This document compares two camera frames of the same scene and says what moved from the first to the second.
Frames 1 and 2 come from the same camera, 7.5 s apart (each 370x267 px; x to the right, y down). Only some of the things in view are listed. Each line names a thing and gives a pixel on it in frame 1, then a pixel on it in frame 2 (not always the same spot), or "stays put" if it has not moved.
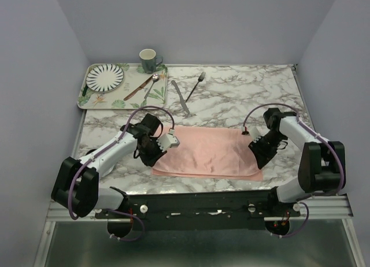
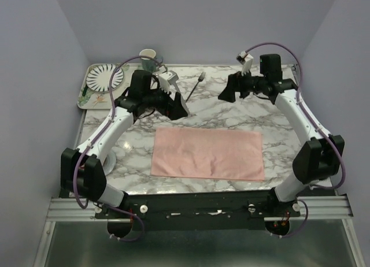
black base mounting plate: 251,210 stays put
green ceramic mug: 148,58 stays put
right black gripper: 262,156 → 235,84
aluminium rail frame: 323,207 stays put
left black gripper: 151,161 → 174,110
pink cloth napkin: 215,152 stays put
